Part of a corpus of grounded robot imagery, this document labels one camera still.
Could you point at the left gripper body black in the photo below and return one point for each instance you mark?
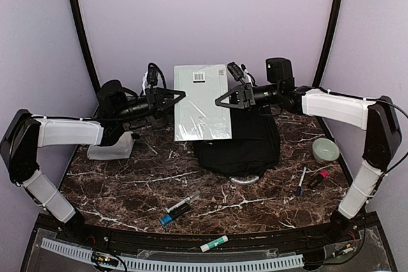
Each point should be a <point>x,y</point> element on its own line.
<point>153,106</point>

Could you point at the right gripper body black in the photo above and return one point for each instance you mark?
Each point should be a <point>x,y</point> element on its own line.
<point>248,95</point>

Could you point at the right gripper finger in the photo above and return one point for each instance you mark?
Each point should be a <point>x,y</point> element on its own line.
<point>231,96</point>
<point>228,104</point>

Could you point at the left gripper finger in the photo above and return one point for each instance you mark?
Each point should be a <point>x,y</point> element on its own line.
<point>167,106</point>
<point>170,93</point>

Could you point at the grey notebook with barcode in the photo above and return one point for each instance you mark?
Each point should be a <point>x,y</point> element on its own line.
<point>196,116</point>

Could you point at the black student bag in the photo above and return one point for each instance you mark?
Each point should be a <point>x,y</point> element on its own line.
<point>255,145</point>

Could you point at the white fabric pouch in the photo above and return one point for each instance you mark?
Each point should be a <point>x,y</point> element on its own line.
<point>121,150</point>

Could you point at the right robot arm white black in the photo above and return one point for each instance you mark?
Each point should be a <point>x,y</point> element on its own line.
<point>376,116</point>

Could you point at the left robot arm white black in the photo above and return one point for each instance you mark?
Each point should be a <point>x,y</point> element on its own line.
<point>105,136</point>

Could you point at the cream printed mug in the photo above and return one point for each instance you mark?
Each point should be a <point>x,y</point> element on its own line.
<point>158,123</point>

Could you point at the pale green bowl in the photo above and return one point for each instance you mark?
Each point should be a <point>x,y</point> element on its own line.
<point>325,150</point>

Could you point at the blue capped white pen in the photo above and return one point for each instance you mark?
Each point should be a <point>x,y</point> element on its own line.
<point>299,187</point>

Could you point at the pink black highlighter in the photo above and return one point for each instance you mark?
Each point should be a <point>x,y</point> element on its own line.
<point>317,179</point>

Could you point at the clear white pen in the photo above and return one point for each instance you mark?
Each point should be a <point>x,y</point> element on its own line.
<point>191,197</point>

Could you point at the black marker blue cap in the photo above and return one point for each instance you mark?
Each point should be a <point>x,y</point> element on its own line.
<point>174,214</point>

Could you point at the green white glue stick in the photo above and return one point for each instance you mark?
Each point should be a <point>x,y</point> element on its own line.
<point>214,243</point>

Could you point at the small circuit board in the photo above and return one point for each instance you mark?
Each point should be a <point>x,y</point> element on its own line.
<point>104,259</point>

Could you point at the right black frame post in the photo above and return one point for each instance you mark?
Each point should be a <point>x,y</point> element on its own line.
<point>327,43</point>

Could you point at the black frame post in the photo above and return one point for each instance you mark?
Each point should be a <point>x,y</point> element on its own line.
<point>84,45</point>
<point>327,43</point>

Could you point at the left black frame post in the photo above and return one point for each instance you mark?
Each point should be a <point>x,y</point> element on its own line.
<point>84,45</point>

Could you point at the grey slotted cable duct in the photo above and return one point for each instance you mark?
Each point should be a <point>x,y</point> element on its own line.
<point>169,263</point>

